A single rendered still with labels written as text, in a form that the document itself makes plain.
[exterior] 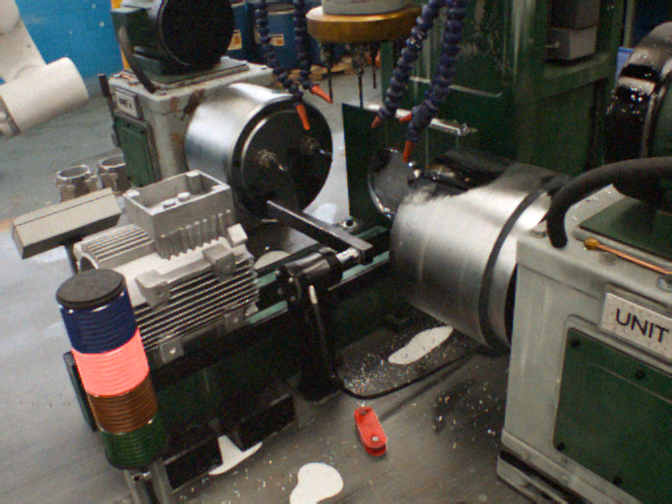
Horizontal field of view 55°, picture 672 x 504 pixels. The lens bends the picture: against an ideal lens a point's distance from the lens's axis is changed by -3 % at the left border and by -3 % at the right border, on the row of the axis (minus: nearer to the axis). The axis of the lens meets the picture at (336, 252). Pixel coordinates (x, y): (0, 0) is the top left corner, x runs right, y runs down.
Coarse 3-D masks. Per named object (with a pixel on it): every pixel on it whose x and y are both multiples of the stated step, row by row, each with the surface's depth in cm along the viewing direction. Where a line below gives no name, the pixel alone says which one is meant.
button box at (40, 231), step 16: (96, 192) 110; (112, 192) 111; (48, 208) 106; (64, 208) 107; (80, 208) 108; (96, 208) 109; (112, 208) 110; (16, 224) 102; (32, 224) 104; (48, 224) 105; (64, 224) 106; (80, 224) 107; (96, 224) 110; (112, 224) 114; (16, 240) 105; (32, 240) 103; (48, 240) 105; (32, 256) 109
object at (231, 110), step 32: (224, 96) 130; (256, 96) 125; (288, 96) 125; (192, 128) 131; (224, 128) 123; (256, 128) 122; (288, 128) 126; (320, 128) 132; (192, 160) 132; (224, 160) 122; (256, 160) 123; (288, 160) 129; (320, 160) 134; (256, 192) 127; (288, 192) 132
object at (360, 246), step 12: (276, 204) 114; (288, 204) 114; (276, 216) 115; (288, 216) 111; (300, 216) 109; (312, 216) 109; (300, 228) 110; (312, 228) 107; (324, 228) 104; (336, 228) 104; (324, 240) 105; (336, 240) 102; (348, 240) 100; (360, 240) 100; (360, 252) 98; (372, 252) 99
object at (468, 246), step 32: (448, 160) 90; (480, 160) 89; (512, 160) 89; (416, 192) 89; (448, 192) 86; (480, 192) 83; (512, 192) 81; (544, 192) 81; (416, 224) 87; (448, 224) 84; (480, 224) 81; (512, 224) 79; (416, 256) 88; (448, 256) 83; (480, 256) 80; (512, 256) 78; (416, 288) 90; (448, 288) 84; (480, 288) 80; (512, 288) 79; (448, 320) 89; (480, 320) 82; (512, 320) 82
